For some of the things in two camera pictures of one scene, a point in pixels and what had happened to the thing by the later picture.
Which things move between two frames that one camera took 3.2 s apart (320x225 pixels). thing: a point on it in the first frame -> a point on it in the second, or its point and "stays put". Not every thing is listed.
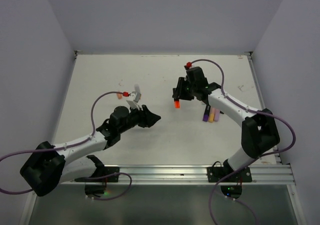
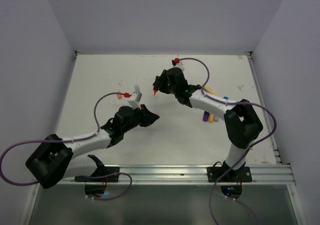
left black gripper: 149,118 stays put
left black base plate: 97,186 stays put
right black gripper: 179,92 -> 159,84
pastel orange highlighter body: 137,88 stays put
